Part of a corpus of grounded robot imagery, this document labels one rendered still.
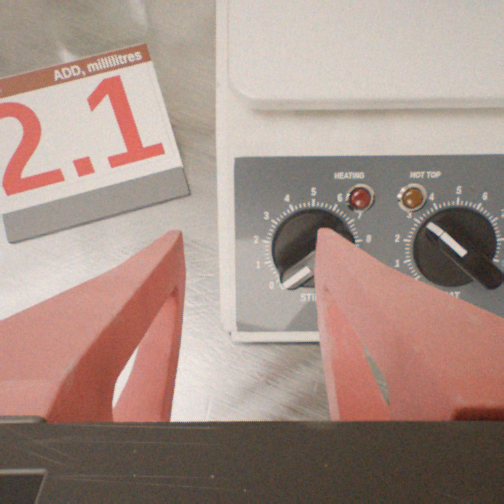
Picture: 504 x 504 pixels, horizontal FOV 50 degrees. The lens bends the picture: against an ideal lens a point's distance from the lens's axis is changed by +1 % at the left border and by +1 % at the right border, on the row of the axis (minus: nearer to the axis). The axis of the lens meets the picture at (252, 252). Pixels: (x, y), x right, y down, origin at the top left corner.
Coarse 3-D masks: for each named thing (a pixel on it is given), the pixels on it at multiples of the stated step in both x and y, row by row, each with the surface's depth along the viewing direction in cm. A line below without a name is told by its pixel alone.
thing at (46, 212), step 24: (24, 72) 24; (168, 120) 25; (144, 168) 26; (168, 168) 26; (48, 192) 26; (72, 192) 26; (96, 192) 26; (120, 192) 26; (144, 192) 26; (168, 192) 26; (24, 216) 26; (48, 216) 26; (72, 216) 26; (96, 216) 26; (24, 240) 26
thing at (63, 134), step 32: (32, 96) 24; (64, 96) 24; (96, 96) 24; (128, 96) 25; (0, 128) 24; (32, 128) 24; (64, 128) 25; (96, 128) 25; (128, 128) 25; (160, 128) 26; (0, 160) 25; (32, 160) 25; (64, 160) 25; (96, 160) 26; (128, 160) 26; (0, 192) 25; (32, 192) 26
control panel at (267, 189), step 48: (240, 192) 20; (288, 192) 20; (336, 192) 20; (384, 192) 21; (432, 192) 21; (480, 192) 21; (240, 240) 21; (384, 240) 21; (240, 288) 22; (480, 288) 22
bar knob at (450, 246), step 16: (448, 208) 21; (464, 208) 21; (432, 224) 20; (448, 224) 21; (464, 224) 21; (480, 224) 21; (416, 240) 21; (432, 240) 20; (448, 240) 19; (464, 240) 19; (480, 240) 21; (496, 240) 21; (416, 256) 21; (432, 256) 21; (448, 256) 20; (464, 256) 20; (480, 256) 20; (432, 272) 21; (448, 272) 21; (464, 272) 21; (480, 272) 20; (496, 272) 20; (496, 288) 20
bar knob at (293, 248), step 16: (288, 224) 20; (304, 224) 20; (320, 224) 20; (336, 224) 20; (272, 240) 21; (288, 240) 21; (304, 240) 21; (352, 240) 19; (272, 256) 21; (288, 256) 21; (304, 256) 19; (288, 272) 20; (304, 272) 19; (288, 288) 20
